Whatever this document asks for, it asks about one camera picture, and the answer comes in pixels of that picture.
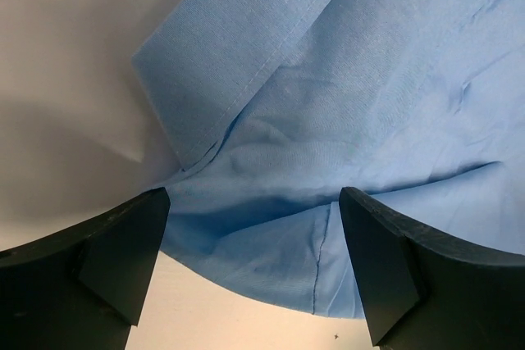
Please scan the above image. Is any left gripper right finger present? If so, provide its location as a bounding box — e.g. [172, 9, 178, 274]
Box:
[339, 188, 524, 349]

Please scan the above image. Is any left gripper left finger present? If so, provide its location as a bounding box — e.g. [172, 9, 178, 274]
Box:
[1, 189, 170, 349]

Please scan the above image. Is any light blue long sleeve shirt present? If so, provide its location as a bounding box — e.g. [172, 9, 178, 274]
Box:
[133, 0, 524, 318]

